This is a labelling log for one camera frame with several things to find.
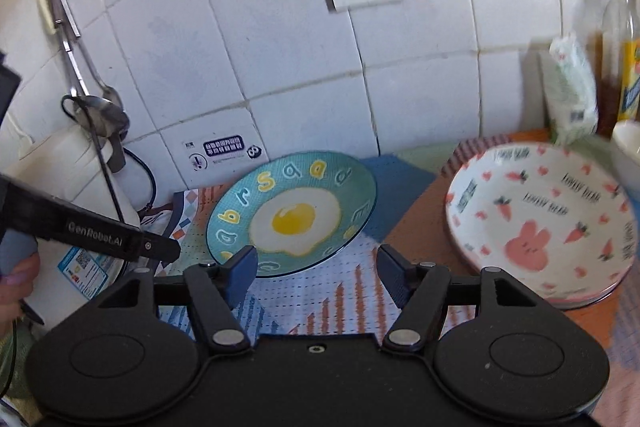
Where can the white electric kettle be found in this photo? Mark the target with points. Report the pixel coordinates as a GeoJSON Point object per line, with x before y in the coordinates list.
{"type": "Point", "coordinates": [75, 187]}

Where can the white black-rimmed ceramic bowl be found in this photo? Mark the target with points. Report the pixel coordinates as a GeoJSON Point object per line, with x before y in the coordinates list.
{"type": "Point", "coordinates": [629, 152]}

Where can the teal fried egg print plate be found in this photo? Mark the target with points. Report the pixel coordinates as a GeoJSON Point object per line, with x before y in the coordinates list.
{"type": "Point", "coordinates": [295, 217]}

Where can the black white wall sticker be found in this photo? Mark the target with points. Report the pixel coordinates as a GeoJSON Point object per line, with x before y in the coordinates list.
{"type": "Point", "coordinates": [222, 149]}

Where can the white green plastic packet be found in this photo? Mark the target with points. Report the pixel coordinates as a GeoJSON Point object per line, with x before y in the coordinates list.
{"type": "Point", "coordinates": [572, 92]}

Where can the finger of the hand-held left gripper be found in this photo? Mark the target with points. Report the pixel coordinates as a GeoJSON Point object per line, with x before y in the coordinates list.
{"type": "Point", "coordinates": [160, 248]}

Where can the metal kitchen tongs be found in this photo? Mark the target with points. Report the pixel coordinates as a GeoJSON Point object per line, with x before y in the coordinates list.
{"type": "Point", "coordinates": [67, 32]}

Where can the person's left hand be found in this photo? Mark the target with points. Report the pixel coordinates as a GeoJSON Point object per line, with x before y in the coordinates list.
{"type": "Point", "coordinates": [15, 299]}

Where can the clear bottle with cork cap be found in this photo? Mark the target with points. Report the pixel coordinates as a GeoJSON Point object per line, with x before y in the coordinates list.
{"type": "Point", "coordinates": [614, 57]}

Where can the metal spoon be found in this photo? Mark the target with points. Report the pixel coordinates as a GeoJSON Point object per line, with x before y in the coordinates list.
{"type": "Point", "coordinates": [107, 89]}

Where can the metal ladle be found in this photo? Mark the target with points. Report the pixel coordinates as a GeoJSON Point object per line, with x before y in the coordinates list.
{"type": "Point", "coordinates": [102, 114]}

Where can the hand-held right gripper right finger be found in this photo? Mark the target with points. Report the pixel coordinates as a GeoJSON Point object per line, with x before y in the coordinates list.
{"type": "Point", "coordinates": [392, 274]}

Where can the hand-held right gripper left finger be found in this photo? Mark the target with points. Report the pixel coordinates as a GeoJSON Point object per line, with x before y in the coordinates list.
{"type": "Point", "coordinates": [242, 272]}

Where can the colourful patterned table mat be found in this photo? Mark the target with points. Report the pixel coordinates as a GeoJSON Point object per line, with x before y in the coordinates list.
{"type": "Point", "coordinates": [320, 302]}

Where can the yellow labelled oil bottle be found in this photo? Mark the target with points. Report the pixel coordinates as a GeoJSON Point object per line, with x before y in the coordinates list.
{"type": "Point", "coordinates": [632, 77]}

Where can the pink-rimmed plate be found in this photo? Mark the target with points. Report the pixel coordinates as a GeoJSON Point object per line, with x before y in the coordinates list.
{"type": "Point", "coordinates": [592, 300]}

